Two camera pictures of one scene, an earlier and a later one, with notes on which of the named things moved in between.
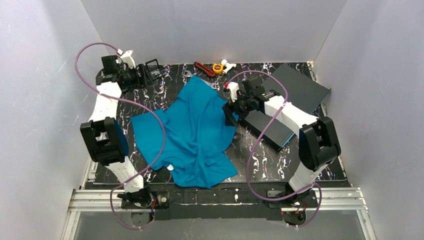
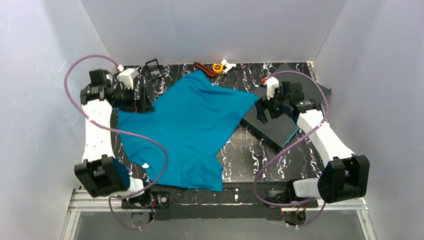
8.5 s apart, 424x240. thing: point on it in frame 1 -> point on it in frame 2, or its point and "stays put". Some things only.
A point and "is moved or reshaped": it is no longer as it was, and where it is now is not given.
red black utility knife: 204,69 stays put
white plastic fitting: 228,66 stays put
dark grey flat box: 303,92 stays put
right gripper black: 232,110 -> 267,108
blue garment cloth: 199,128 is moved or reshaped
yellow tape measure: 217,68 stays put
